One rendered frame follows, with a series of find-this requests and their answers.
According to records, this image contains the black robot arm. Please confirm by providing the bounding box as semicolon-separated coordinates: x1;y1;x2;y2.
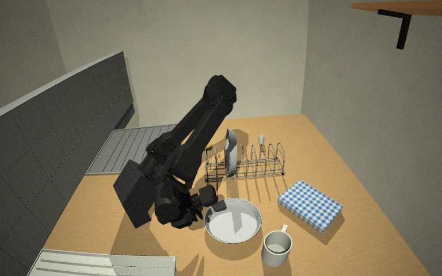
137;75;237;229

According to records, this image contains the dark grey tiled splashback wall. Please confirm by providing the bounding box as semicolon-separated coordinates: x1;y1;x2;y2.
0;51;135;276

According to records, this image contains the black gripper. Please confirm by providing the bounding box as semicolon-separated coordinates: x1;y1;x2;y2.
157;185;218;225

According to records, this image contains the blue and white checkered towel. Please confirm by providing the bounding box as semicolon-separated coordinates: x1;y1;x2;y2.
277;180;343;234

